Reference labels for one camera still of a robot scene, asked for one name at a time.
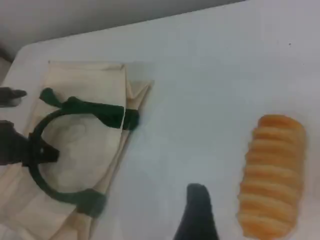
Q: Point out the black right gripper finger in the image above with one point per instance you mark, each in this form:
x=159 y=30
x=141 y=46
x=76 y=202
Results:
x=197 y=215

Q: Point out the golden ridged bread roll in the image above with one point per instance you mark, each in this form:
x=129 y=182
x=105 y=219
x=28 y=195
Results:
x=272 y=175

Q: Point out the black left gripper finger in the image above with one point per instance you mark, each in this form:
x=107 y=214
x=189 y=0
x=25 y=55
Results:
x=15 y=147
x=10 y=96

